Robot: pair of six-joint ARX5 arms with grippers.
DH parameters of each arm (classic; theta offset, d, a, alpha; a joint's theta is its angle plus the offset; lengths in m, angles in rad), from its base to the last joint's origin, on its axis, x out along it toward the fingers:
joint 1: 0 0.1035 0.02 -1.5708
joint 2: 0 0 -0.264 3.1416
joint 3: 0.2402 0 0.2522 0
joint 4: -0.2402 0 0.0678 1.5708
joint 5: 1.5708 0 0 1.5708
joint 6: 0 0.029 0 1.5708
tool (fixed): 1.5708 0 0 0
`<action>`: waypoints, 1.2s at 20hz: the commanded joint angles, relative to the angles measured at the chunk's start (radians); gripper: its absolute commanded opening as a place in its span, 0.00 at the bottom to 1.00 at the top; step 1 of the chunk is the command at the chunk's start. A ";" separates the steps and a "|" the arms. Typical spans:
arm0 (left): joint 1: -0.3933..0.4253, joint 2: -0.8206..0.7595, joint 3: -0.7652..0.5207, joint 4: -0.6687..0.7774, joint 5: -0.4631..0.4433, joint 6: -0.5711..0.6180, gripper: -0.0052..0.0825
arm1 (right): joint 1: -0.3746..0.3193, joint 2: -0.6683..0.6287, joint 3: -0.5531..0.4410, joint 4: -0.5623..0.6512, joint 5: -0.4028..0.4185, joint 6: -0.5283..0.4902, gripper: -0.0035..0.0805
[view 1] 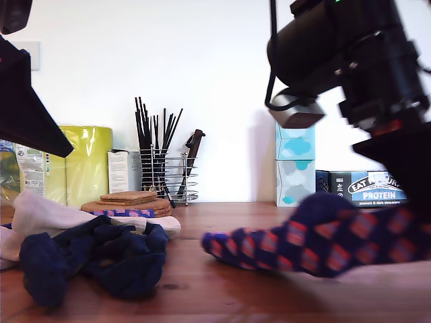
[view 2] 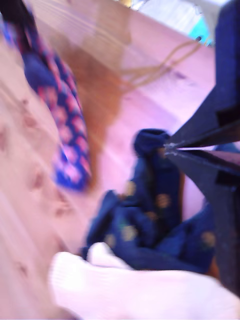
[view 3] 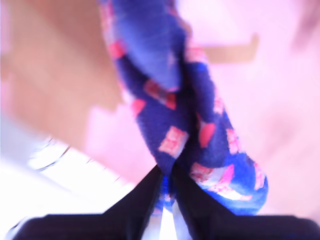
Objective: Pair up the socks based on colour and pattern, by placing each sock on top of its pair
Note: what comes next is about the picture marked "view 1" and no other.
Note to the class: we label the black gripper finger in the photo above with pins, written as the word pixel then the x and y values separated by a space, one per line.
pixel 13 124
pixel 20 77

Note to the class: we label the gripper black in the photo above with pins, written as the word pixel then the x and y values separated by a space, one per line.
pixel 397 84

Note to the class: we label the navy dotted sock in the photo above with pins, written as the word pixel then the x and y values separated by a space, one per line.
pixel 40 269
pixel 134 272

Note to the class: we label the white sock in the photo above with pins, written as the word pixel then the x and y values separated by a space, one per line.
pixel 40 212
pixel 8 249

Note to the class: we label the black protein bar box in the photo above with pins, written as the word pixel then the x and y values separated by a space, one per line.
pixel 336 185

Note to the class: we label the yellow kitchen roll pack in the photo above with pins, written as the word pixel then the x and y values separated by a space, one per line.
pixel 87 161

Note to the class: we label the small white printed carton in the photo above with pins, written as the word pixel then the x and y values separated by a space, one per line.
pixel 118 171

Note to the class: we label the grey cloud tissue box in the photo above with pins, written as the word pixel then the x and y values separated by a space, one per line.
pixel 289 181

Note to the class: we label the thin black stick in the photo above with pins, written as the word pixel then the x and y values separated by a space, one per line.
pixel 145 122
pixel 164 126
pixel 177 121
pixel 157 133
pixel 171 128
pixel 138 116

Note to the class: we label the square cork coaster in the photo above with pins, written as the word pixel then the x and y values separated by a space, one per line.
pixel 134 195
pixel 114 201

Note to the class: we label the pale grey carton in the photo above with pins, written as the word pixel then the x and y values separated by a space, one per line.
pixel 134 168

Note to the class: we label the black pen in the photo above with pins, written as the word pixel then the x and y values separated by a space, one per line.
pixel 170 198

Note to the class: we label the white wall switch plate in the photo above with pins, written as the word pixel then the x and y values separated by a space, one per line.
pixel 35 57

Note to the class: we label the arm grey camera box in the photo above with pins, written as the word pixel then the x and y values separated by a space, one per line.
pixel 296 114
pixel 13 15

